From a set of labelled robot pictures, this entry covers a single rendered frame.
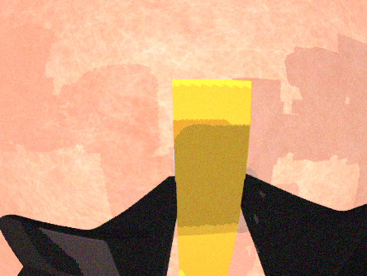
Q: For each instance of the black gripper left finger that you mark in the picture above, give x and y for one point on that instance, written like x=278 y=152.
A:
x=136 y=242

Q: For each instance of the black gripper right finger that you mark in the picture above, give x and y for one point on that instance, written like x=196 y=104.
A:
x=297 y=237

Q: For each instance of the yellow bar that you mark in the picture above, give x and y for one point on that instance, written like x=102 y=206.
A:
x=211 y=140

